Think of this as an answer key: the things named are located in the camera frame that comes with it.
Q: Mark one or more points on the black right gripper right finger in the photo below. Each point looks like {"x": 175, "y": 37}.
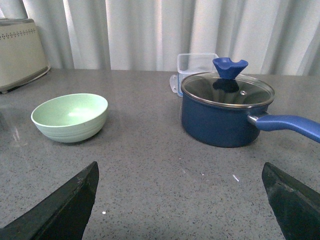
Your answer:
{"x": 295, "y": 205}

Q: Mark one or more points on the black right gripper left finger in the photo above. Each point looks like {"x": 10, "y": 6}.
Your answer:
{"x": 63, "y": 215}

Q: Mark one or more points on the green bowl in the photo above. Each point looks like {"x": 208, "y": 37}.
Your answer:
{"x": 71, "y": 118}

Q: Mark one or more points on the blue saucepan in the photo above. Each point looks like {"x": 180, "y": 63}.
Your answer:
{"x": 228, "y": 127}

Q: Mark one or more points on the glass lid with blue knob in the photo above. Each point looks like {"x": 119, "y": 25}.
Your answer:
{"x": 227, "y": 87}

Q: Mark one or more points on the cream toaster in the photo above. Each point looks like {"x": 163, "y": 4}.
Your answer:
{"x": 22, "y": 57}

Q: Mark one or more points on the white curtain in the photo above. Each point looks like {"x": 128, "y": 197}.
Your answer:
{"x": 279, "y": 37}

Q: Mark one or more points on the clear plastic container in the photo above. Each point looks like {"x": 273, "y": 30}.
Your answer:
{"x": 190, "y": 64}

